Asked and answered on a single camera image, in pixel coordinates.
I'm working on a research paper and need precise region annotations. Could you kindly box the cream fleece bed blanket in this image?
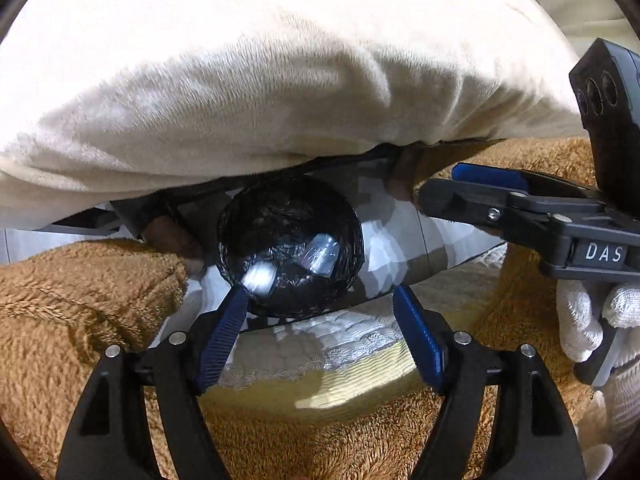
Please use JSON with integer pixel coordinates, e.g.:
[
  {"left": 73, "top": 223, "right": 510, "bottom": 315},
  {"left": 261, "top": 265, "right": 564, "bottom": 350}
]
[{"left": 0, "top": 0, "right": 588, "bottom": 218}]

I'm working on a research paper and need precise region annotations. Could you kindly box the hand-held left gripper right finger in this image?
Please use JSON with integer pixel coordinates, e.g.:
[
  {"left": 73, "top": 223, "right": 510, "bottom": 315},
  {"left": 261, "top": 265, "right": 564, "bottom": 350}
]
[{"left": 392, "top": 285, "right": 588, "bottom": 480}]

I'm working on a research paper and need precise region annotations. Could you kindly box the black bag-lined trash bin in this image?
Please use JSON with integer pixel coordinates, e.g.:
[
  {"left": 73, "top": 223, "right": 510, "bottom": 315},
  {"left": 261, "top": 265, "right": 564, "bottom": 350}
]
[{"left": 216, "top": 175, "right": 365, "bottom": 319}]

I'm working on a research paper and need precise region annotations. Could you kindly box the white lace-trimmed cloth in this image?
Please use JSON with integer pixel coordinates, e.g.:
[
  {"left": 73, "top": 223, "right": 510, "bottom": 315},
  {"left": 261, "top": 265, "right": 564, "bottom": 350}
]
[{"left": 199, "top": 242, "right": 507, "bottom": 411}]

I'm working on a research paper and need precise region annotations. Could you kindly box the clear plastic wrapper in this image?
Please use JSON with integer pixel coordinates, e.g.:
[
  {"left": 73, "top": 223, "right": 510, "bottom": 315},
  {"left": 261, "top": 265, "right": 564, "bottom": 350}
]
[{"left": 299, "top": 233, "right": 342, "bottom": 277}]

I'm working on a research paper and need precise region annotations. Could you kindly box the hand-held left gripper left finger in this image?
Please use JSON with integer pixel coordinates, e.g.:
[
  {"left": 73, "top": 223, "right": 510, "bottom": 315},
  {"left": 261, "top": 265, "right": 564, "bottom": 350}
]
[{"left": 55, "top": 286, "right": 251, "bottom": 480}]

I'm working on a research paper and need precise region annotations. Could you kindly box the brown fleece cloth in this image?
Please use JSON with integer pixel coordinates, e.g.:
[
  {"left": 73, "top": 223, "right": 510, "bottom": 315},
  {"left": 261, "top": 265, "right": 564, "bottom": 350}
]
[{"left": 0, "top": 135, "right": 640, "bottom": 480}]

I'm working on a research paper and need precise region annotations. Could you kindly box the white crumpled wrapper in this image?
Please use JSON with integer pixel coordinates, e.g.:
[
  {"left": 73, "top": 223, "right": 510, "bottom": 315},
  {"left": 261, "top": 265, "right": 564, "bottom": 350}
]
[{"left": 240, "top": 262, "right": 279, "bottom": 295}]

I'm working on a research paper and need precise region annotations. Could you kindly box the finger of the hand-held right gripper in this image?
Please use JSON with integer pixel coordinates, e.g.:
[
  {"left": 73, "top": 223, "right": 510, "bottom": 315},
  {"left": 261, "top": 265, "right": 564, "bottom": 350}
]
[
  {"left": 416, "top": 178, "right": 572, "bottom": 247},
  {"left": 451, "top": 162, "right": 602, "bottom": 207}
]

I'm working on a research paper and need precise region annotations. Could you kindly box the person's right hand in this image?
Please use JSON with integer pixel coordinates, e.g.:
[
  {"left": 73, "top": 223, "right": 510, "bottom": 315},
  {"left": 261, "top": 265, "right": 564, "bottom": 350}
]
[{"left": 556, "top": 277, "right": 640, "bottom": 467}]

